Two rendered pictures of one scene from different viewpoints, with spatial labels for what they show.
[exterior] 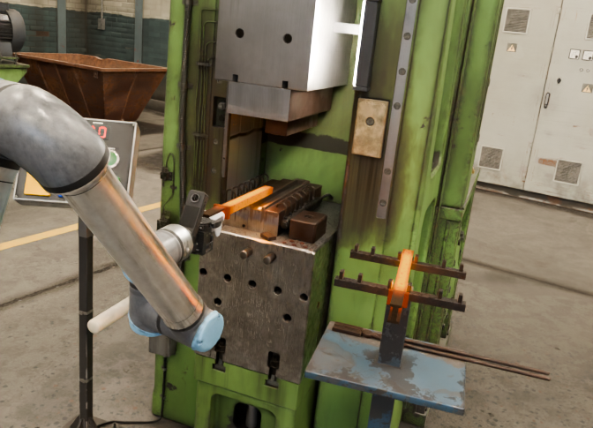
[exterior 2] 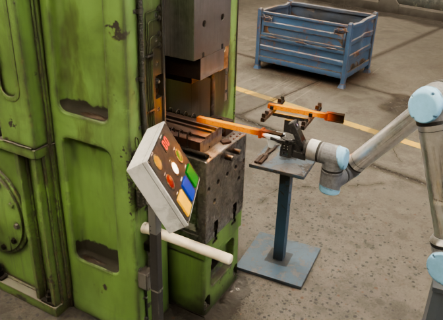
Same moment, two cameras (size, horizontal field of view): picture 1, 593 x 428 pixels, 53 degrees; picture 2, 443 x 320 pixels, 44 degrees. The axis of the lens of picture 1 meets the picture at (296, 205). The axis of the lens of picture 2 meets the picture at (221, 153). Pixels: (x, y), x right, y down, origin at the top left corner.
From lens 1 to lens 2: 2.77 m
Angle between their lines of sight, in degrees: 74
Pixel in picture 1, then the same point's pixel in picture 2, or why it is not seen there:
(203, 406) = (208, 272)
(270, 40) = (216, 21)
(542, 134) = not seen: outside the picture
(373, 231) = (224, 109)
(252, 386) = (227, 233)
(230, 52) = (200, 38)
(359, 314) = not seen: hidden behind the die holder
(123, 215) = not seen: hidden behind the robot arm
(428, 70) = (234, 8)
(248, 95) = (208, 63)
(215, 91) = (155, 72)
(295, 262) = (240, 144)
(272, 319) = (234, 185)
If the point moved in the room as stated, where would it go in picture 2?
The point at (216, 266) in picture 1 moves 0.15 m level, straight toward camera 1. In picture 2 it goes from (213, 180) to (246, 181)
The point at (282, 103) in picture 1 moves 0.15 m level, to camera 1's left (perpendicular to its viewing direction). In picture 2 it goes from (221, 58) to (215, 68)
